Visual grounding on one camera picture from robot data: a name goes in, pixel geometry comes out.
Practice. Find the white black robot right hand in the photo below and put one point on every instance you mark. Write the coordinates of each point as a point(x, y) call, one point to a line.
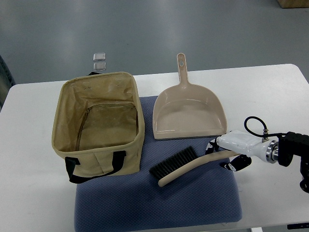
point(246, 146)

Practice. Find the pink hand broom black bristles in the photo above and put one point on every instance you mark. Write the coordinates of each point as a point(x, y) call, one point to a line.
point(182, 162)

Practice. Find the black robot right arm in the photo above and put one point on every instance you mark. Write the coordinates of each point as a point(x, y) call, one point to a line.
point(289, 144)

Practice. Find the pink plastic dustpan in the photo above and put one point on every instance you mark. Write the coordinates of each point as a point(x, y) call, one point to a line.
point(187, 110)

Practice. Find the blue seat cushion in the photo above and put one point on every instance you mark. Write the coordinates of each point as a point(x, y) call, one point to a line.
point(205, 195)

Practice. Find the black table control panel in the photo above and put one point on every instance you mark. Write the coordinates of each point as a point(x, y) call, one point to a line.
point(298, 226)

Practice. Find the cardboard box corner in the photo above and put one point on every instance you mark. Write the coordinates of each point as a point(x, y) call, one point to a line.
point(290, 4)

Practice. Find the lower metal floor plate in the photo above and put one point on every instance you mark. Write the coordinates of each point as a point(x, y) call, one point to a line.
point(99, 66)

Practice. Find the metal floor plate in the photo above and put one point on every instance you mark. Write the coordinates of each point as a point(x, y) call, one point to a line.
point(99, 56)
point(99, 66)

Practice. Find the upper metal floor plate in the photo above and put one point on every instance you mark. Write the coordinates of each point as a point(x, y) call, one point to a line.
point(99, 56)

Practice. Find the dark chair edge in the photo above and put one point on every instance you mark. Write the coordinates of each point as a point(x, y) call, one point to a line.
point(6, 81)

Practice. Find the yellow fabric bag black handles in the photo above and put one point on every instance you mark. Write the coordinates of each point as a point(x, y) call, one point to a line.
point(99, 126)

